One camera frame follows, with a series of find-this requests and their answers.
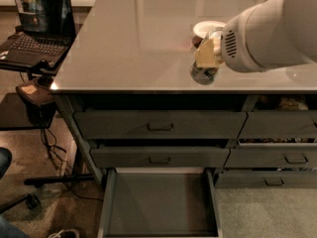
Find top right grey drawer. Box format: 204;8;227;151
240;110;317;139

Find black open laptop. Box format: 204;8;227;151
0;0;76;69

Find grey drawer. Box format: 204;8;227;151
90;147;229;168
73;110;247;139
225;143;317;169
216;172;317;188
240;110;317;139

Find silver 7up soda can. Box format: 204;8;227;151
190;27;224;85

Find person's knee in jeans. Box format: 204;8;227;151
0;148;12;179

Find black office chair base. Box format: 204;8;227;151
0;174;94;214

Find black floor cables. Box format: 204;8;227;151
40;128;104;202

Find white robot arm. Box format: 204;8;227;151
195;0;317;72

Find bottom right grey drawer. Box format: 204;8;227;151
216;172;317;188

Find white paper bowl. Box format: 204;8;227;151
192;21;225;39

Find top left grey drawer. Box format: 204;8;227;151
73;110;247;139

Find open bottom left drawer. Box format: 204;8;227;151
97;169;223;238

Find middle right grey drawer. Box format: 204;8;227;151
225;143;317;169

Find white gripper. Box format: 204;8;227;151
195;9;264;73

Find middle left grey drawer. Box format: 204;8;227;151
90;147;229;168

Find black laptop stand table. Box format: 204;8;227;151
0;23;83;132

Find black device with sticky note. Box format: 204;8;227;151
16;79;56;124

